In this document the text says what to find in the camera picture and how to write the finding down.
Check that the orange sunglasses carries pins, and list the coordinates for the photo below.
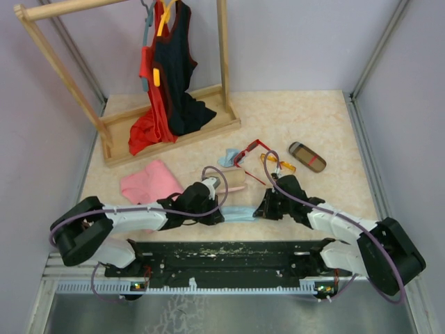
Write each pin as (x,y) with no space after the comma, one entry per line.
(285,166)

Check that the black tank top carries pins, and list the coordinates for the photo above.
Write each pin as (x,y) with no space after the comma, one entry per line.
(172,58)

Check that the wooden clothes rack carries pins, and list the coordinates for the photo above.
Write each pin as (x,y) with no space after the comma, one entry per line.
(114,130)

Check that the white cable duct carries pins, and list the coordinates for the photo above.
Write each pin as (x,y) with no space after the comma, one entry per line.
(307,287)

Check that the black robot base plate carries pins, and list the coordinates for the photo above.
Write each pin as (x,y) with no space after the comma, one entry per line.
(226,264)

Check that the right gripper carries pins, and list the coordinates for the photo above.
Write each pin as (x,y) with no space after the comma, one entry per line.
(265,210)

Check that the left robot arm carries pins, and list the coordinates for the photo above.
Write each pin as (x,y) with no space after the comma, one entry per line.
(86,231)

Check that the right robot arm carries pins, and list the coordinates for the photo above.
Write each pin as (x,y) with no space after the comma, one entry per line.
(381,251)

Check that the yellow hanger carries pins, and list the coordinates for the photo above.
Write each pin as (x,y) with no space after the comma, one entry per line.
(164,19)

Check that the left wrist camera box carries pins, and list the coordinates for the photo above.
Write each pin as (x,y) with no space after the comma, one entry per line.
(212,183)

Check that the pink shirt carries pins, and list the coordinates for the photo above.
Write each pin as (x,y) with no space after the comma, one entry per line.
(154,182)

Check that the light blue cleaning cloth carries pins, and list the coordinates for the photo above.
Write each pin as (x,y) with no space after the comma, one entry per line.
(238,214)

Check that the small blue cloth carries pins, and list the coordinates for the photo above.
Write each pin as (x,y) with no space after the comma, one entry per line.
(228,160)

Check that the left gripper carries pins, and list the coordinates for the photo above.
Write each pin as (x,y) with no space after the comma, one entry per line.
(213,218)

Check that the red sunglasses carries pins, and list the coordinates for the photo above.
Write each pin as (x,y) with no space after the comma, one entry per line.
(244,153)

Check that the grey-blue hanger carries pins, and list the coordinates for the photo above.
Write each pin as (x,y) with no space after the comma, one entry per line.
(149,20)

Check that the brown glasses case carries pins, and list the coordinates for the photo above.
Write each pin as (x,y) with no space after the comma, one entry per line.
(307,157)

